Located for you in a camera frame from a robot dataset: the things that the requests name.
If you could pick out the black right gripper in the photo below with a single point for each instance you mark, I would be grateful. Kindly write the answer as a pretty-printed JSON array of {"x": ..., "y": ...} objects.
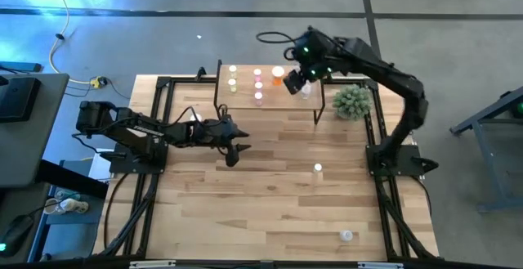
[{"x": 314, "y": 54}]

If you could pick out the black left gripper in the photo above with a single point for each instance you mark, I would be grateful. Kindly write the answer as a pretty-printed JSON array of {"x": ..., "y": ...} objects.
[{"x": 212, "y": 132}]

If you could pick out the clear medicine bottle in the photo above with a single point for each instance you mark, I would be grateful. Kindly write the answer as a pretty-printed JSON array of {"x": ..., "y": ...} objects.
[
  {"x": 305, "y": 91},
  {"x": 346, "y": 235}
]

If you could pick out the wide orange medicine bottle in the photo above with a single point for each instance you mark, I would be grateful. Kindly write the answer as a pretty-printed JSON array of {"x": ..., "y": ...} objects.
[{"x": 278, "y": 73}]

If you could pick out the pink translucent medicine bottle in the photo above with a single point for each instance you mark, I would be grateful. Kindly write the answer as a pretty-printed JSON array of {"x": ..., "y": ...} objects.
[
  {"x": 258, "y": 96},
  {"x": 258, "y": 86},
  {"x": 257, "y": 73}
]

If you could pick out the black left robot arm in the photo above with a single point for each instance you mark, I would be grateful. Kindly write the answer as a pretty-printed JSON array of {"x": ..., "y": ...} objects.
[{"x": 135, "y": 128}]

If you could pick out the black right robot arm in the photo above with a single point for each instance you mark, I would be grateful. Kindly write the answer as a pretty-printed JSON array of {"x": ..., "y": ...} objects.
[{"x": 408, "y": 93}]

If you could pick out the green potted plant grey pot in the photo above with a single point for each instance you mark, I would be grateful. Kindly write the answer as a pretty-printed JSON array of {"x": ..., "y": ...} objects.
[{"x": 352, "y": 102}]

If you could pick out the white label plate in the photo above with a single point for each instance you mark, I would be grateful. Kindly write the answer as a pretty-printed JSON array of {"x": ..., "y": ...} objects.
[
  {"x": 152, "y": 264},
  {"x": 380, "y": 265}
]

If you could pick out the grey floor mat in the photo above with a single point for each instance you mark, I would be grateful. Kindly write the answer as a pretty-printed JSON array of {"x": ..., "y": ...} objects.
[{"x": 92, "y": 216}]

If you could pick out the black desk crossbar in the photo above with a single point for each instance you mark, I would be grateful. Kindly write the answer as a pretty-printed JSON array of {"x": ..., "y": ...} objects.
[{"x": 73, "y": 179}]

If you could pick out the grey desk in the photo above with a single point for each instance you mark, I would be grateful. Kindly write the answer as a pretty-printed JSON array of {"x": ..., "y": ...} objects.
[{"x": 32, "y": 146}]

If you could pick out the black keyboard device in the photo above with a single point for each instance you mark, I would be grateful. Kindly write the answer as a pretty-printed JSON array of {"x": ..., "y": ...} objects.
[{"x": 18, "y": 99}]

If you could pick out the flat blue item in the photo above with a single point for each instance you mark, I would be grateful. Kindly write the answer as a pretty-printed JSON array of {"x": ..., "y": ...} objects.
[{"x": 20, "y": 66}]

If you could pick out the black computer mouse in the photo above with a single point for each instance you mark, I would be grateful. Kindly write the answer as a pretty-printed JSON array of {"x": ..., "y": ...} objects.
[{"x": 16, "y": 234}]

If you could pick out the wooden shelf black metal frame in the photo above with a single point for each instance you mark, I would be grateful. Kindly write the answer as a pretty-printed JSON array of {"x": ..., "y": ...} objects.
[{"x": 282, "y": 97}]

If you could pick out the black aluminium table frame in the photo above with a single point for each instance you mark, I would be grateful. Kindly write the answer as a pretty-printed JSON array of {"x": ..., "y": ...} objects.
[{"x": 156, "y": 105}]

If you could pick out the blue-grey desk frame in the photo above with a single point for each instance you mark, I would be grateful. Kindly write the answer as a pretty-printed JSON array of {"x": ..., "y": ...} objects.
[{"x": 488, "y": 167}]

